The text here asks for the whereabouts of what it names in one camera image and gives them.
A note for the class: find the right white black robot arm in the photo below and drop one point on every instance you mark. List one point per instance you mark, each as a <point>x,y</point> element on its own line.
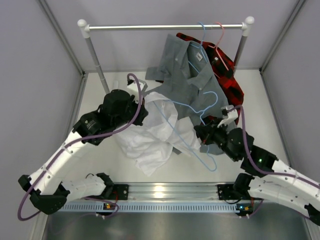
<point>264,175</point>

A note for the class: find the white shirt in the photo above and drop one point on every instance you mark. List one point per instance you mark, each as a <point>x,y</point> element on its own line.
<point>150,145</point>

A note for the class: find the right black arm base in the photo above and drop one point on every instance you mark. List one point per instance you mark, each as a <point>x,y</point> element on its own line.
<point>245,205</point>

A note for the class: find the slotted grey cable duct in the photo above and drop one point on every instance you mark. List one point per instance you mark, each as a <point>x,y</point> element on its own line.
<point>151,207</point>

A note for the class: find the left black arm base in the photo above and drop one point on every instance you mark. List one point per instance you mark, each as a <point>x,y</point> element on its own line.
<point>119,192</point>

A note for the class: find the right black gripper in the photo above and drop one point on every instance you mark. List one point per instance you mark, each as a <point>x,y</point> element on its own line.
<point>205,133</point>

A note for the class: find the red black plaid shirt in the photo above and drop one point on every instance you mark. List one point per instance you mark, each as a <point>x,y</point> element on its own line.
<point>226,80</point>

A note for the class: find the blue hanger holding grey shirt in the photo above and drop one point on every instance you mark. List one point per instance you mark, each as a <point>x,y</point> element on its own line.
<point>203,37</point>

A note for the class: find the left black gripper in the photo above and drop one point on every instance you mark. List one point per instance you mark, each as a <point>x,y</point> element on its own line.
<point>143,113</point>

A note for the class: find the grey button-up shirt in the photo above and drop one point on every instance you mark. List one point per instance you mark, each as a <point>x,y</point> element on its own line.
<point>188,80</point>

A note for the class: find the pink wire hanger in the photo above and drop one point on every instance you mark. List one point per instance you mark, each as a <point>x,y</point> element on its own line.
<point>216,49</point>

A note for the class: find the light blue hanger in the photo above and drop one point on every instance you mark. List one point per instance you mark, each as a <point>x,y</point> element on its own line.
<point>183,129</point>

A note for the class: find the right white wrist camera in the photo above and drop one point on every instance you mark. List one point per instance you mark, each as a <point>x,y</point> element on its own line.
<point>229,117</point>

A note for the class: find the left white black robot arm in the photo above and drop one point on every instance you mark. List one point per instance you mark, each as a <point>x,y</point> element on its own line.
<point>47,188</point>

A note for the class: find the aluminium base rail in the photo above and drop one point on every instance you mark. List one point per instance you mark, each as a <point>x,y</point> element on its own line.
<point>175,191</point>

